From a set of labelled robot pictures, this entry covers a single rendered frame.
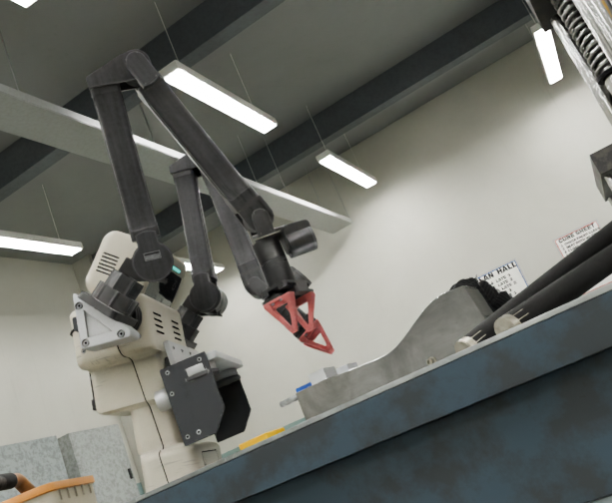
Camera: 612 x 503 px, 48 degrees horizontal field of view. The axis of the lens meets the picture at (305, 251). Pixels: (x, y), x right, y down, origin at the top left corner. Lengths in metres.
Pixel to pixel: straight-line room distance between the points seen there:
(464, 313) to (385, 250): 7.81
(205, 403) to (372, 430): 0.88
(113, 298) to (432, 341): 0.60
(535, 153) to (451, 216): 1.24
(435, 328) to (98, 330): 0.63
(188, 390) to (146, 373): 0.12
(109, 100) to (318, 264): 8.00
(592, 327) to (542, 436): 0.09
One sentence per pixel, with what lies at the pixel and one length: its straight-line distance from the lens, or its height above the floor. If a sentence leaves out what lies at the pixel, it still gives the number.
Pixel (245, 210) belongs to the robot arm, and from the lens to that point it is 1.38.
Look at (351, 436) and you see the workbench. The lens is 0.56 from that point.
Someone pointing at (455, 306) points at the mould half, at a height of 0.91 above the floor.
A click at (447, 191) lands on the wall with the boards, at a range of 8.85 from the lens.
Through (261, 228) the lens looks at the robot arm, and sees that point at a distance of 1.38.
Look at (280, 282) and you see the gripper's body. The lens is 1.35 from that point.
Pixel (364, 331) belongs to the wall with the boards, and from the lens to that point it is 9.01.
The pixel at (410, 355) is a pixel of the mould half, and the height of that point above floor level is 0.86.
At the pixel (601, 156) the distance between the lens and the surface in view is 5.81.
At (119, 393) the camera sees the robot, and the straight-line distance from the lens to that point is 1.52.
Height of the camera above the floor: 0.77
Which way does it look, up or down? 16 degrees up
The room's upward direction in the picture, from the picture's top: 23 degrees counter-clockwise
